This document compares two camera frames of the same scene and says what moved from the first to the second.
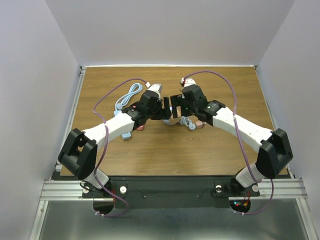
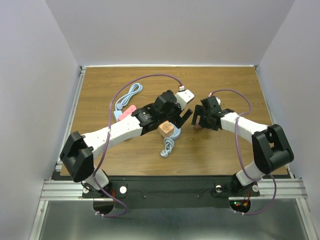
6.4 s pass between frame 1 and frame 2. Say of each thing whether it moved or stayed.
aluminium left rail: stayed
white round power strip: moved
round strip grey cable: moved
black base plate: stayed
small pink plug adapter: stayed
